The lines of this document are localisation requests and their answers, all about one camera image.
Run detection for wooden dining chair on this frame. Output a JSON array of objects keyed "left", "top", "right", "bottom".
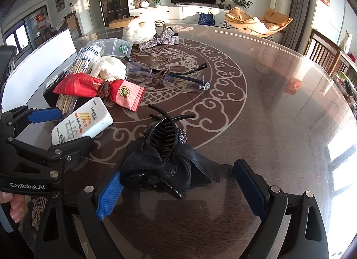
[{"left": 304, "top": 28, "right": 357, "bottom": 81}]

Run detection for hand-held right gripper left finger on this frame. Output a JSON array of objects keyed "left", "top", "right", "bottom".
[{"left": 33, "top": 170, "right": 126, "bottom": 259}]

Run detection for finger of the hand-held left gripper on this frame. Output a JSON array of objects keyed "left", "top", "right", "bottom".
[
  {"left": 6, "top": 135, "right": 95, "bottom": 166},
  {"left": 2, "top": 105, "right": 62, "bottom": 137}
]

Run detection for black cardboard box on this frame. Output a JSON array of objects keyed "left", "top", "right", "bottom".
[{"left": 43, "top": 73, "right": 67, "bottom": 109}]

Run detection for cream knitted glove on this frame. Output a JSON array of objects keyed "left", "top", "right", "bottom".
[
  {"left": 123, "top": 21, "right": 157, "bottom": 45},
  {"left": 91, "top": 56, "right": 127, "bottom": 79}
]

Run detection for pack of bamboo chopsticks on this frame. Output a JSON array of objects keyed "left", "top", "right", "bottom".
[{"left": 56, "top": 44, "right": 102, "bottom": 114}]

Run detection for silver glitter bow clip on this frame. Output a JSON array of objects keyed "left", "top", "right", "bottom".
[{"left": 139, "top": 26, "right": 180, "bottom": 50}]

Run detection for large leafy potted plant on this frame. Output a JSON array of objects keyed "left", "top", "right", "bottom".
[{"left": 229, "top": 0, "right": 253, "bottom": 10}]

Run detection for clear plastic box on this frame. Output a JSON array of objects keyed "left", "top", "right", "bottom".
[{"left": 99, "top": 38, "right": 133, "bottom": 58}]

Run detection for white television console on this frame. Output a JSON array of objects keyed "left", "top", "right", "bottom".
[{"left": 130, "top": 5, "right": 232, "bottom": 25}]

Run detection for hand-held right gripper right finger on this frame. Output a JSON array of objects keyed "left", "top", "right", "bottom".
[{"left": 234, "top": 159, "right": 328, "bottom": 259}]

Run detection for white sunscreen bottle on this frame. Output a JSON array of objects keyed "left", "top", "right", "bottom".
[{"left": 52, "top": 97, "right": 114, "bottom": 146}]

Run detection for dark-framed window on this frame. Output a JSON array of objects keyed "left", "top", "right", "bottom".
[{"left": 1, "top": 5, "right": 49, "bottom": 53}]

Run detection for red candy-shaped packet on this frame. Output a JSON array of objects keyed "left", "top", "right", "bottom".
[{"left": 52, "top": 73, "right": 145, "bottom": 112}]

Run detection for brown cardboard box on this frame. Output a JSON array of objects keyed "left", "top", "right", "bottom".
[{"left": 109, "top": 16, "right": 140, "bottom": 29}]

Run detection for white sitting cat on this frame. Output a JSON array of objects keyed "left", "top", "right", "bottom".
[{"left": 340, "top": 30, "right": 353, "bottom": 53}]

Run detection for grey curtain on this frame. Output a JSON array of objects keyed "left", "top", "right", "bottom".
[{"left": 282, "top": 0, "right": 318, "bottom": 50}]

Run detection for clear rimless glasses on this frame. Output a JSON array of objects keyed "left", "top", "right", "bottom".
[{"left": 124, "top": 61, "right": 211, "bottom": 92}]

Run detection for blue tote bag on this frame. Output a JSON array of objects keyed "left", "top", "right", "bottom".
[{"left": 199, "top": 11, "right": 216, "bottom": 27}]

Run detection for black bow hair claw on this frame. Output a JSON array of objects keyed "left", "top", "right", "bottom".
[{"left": 120, "top": 104, "right": 233, "bottom": 199}]

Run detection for orange lounge chair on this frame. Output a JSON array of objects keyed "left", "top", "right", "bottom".
[{"left": 224, "top": 7, "right": 294, "bottom": 38}]

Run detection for cluttered side shelf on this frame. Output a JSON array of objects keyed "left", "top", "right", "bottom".
[{"left": 335, "top": 72, "right": 357, "bottom": 112}]

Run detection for person's left hand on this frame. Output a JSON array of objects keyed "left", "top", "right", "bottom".
[{"left": 0, "top": 191, "right": 27, "bottom": 224}]

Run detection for white door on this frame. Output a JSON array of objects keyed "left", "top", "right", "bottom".
[{"left": 84, "top": 0, "right": 98, "bottom": 32}]

